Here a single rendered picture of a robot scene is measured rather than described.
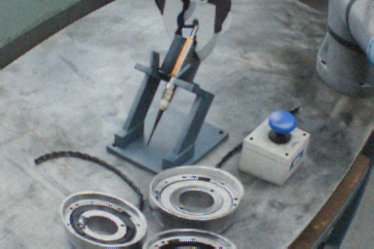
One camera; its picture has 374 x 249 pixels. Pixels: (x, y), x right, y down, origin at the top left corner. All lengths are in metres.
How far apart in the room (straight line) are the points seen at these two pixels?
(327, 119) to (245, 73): 0.17
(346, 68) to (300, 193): 0.31
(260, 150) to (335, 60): 0.31
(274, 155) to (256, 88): 0.23
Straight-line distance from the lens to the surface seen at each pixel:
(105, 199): 0.79
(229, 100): 1.05
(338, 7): 1.09
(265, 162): 0.89
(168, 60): 0.89
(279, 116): 0.89
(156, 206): 0.79
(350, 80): 1.13
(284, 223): 0.84
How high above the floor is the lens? 1.34
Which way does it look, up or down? 32 degrees down
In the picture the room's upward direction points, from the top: 6 degrees clockwise
